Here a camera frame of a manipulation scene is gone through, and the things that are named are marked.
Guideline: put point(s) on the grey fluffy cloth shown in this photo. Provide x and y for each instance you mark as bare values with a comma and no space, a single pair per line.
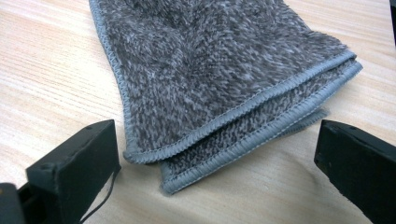
202,77

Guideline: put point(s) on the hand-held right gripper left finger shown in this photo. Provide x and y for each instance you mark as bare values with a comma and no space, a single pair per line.
77,168

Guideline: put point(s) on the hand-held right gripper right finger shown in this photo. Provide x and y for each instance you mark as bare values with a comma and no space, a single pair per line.
361,168

